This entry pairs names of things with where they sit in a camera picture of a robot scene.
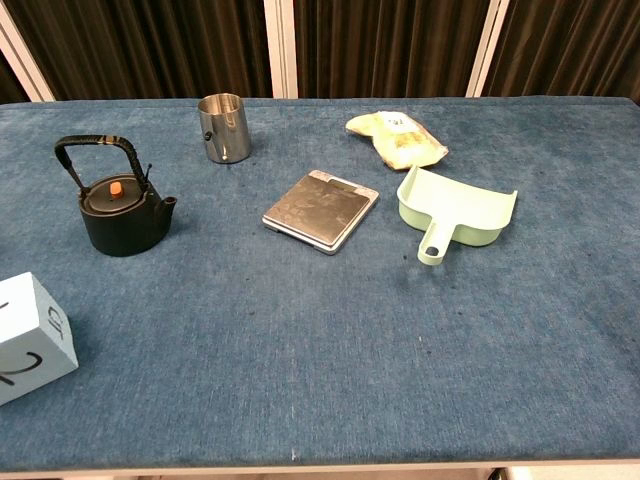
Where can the light green plastic dustpan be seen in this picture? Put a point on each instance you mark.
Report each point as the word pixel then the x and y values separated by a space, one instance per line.
pixel 450 205

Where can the black cast iron teapot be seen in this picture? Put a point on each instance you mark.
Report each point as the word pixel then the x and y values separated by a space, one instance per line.
pixel 120 225

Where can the yellow snack bag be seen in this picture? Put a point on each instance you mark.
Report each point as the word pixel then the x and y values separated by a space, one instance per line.
pixel 405 142

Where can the blue fabric table cloth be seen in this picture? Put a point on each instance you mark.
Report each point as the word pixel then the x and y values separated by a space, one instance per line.
pixel 320 350

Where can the stainless steel cup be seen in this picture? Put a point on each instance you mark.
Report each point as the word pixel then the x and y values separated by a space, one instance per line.
pixel 225 132

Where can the silver flat kitchen scale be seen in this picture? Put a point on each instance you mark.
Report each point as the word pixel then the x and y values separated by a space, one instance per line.
pixel 320 210

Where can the light blue numbered foam cube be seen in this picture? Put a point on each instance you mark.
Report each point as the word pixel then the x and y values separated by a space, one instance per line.
pixel 25 330

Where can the dark brown curtain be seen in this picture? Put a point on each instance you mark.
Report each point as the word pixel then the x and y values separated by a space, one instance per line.
pixel 385 45
pixel 570 45
pixel 150 45

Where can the white frame post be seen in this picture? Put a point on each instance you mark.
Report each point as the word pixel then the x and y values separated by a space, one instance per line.
pixel 487 50
pixel 27 60
pixel 281 50

